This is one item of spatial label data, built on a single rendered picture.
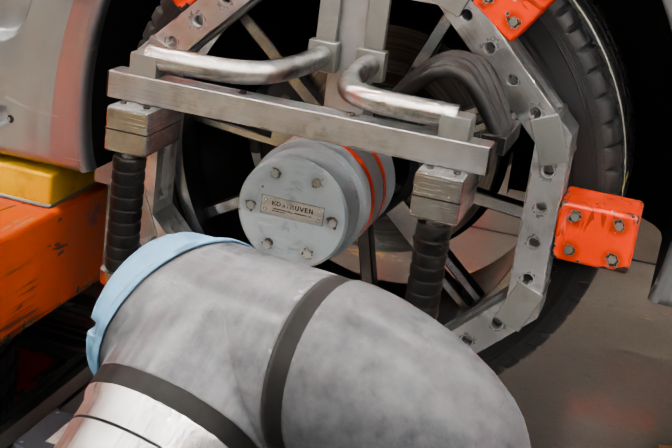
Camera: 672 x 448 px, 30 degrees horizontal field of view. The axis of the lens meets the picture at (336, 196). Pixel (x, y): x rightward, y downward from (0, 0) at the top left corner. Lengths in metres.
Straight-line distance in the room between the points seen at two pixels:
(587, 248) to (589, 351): 1.89
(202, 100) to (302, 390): 0.66
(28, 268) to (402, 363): 1.13
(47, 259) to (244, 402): 1.11
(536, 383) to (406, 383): 2.39
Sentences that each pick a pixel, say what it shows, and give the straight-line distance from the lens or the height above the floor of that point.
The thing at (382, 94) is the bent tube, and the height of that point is 1.01.
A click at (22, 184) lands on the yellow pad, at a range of 1.84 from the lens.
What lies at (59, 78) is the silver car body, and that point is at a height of 0.87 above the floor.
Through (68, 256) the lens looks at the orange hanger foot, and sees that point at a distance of 1.89.
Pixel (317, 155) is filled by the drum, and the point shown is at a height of 0.91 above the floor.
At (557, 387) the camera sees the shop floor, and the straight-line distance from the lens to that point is 3.10.
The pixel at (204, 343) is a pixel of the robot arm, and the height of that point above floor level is 0.98.
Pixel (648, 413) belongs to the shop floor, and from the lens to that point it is 3.08.
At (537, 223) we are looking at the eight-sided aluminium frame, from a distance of 1.46.
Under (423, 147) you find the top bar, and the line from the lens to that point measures 1.26.
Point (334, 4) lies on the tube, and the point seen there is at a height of 1.06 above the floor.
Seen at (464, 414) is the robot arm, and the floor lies 0.97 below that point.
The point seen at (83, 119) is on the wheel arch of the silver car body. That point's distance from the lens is 1.77.
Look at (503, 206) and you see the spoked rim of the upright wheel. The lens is 1.57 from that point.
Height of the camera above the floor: 1.30
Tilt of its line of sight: 18 degrees down
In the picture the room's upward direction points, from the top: 8 degrees clockwise
